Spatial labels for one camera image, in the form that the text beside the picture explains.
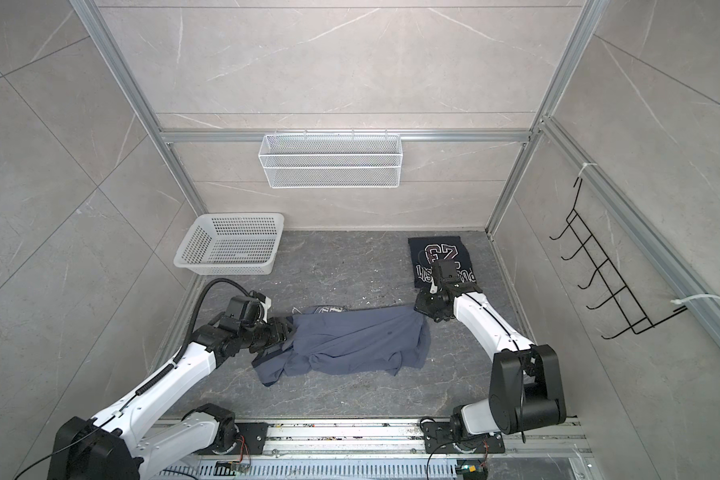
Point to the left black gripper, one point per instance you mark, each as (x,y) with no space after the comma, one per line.
(280,330)

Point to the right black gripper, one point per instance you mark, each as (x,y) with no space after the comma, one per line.
(422,306)

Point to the grey blue tank top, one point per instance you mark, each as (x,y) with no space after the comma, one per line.
(348,342)

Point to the white plastic laundry basket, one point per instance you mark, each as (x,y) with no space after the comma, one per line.
(233,244)

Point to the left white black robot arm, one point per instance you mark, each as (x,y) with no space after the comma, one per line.
(116,443)

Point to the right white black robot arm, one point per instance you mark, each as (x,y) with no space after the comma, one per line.
(526,389)

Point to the small circuit board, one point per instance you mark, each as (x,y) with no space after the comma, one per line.
(228,468)

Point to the white zip tie upper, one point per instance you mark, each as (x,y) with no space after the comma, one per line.
(584,167)

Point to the white zip tie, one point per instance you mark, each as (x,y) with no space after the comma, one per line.
(584,167)
(696,297)

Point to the white zip tie lower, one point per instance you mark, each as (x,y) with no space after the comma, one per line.
(696,297)

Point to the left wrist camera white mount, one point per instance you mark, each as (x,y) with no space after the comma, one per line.
(264,304)

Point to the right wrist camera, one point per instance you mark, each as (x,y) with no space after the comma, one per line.
(445,273)

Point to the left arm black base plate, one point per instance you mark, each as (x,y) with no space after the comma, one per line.
(246,438)

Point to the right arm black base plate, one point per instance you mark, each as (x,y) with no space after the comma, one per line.
(439,439)

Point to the aluminium mounting rail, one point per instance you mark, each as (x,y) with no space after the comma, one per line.
(348,438)

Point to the white slotted cable duct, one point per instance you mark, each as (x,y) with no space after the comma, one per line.
(321,469)

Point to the white wire mesh wall basket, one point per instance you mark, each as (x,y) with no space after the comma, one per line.
(341,160)

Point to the black wire hook rack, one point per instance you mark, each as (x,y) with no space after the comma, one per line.
(604,270)

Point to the aluminium frame profiles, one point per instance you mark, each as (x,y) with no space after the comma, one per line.
(668,262)

